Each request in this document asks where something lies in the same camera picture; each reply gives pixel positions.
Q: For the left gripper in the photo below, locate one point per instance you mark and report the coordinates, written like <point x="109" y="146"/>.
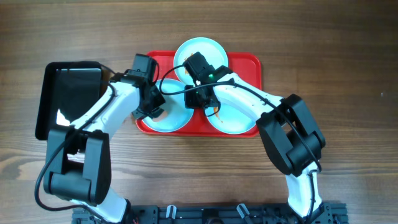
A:
<point x="149" y="109"/>

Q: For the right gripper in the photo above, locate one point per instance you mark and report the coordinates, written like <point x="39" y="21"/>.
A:
<point x="199" y="101"/>

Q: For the orange green sponge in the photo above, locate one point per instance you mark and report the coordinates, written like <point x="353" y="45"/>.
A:
<point x="162" y="116"/>

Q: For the light blue plate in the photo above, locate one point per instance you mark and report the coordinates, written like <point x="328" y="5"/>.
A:
<point x="229" y="120"/>
<point x="178" y="114"/>
<point x="213" y="52"/>

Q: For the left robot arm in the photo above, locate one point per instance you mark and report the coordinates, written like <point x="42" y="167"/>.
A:
<point x="78" y="163"/>

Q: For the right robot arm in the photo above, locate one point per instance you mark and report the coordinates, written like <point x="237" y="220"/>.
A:
<point x="290" y="135"/>

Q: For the red plastic tray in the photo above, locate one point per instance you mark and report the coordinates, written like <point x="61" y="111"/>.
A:
<point x="248" y="67"/>

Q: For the black water basin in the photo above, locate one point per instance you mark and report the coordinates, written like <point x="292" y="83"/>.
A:
<point x="69" y="90"/>

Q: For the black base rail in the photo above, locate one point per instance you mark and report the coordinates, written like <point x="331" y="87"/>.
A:
<point x="328" y="213"/>

